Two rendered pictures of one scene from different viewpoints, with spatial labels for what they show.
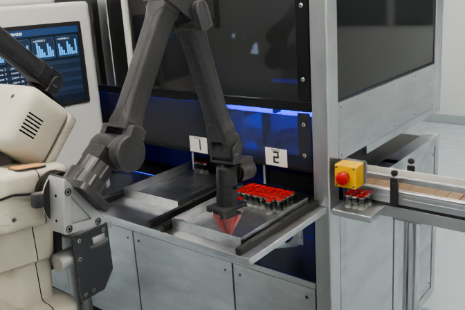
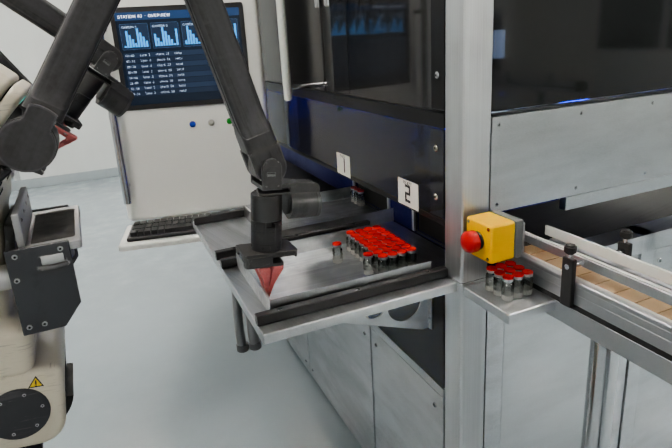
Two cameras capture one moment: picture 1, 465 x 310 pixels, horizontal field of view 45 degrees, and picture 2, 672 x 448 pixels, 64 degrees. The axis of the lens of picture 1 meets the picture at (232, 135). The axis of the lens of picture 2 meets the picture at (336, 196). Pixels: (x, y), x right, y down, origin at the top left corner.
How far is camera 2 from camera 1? 0.85 m
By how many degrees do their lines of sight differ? 27
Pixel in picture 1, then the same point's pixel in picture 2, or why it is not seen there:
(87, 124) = not seen: hidden behind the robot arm
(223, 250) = (251, 311)
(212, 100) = (226, 87)
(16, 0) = not seen: outside the picture
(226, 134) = (252, 142)
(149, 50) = not seen: outside the picture
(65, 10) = not seen: outside the picture
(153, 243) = not seen: hidden behind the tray
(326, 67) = (463, 53)
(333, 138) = (474, 174)
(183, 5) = not seen: outside the picture
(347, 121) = (514, 150)
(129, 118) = (33, 94)
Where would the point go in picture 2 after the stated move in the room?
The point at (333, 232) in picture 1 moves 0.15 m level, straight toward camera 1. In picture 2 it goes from (467, 323) to (433, 359)
